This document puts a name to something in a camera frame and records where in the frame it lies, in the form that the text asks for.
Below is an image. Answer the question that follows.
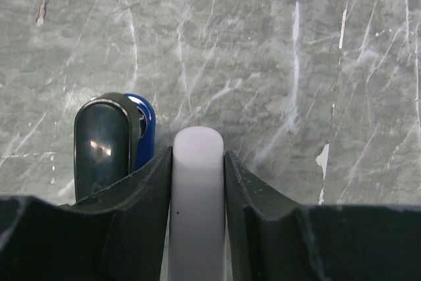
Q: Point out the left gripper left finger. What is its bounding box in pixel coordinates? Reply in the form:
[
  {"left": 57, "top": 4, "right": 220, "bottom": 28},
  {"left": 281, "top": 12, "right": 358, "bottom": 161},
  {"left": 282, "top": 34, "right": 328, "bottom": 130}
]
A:
[{"left": 1, "top": 147, "right": 172, "bottom": 280}]

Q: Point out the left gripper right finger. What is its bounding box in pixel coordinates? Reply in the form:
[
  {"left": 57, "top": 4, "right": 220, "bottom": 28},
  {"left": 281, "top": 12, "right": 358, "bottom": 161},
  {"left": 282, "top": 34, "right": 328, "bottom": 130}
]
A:
[{"left": 224, "top": 151, "right": 420, "bottom": 280}]

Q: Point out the white stapler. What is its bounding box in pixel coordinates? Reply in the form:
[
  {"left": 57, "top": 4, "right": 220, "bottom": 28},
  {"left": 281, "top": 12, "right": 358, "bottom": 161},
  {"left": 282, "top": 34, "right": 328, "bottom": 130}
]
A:
[{"left": 168, "top": 126, "right": 226, "bottom": 280}]

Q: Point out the blue stapler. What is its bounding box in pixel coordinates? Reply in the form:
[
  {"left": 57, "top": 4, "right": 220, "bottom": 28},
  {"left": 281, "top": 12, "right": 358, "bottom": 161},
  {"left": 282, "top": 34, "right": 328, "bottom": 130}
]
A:
[{"left": 74, "top": 92, "right": 156, "bottom": 201}]

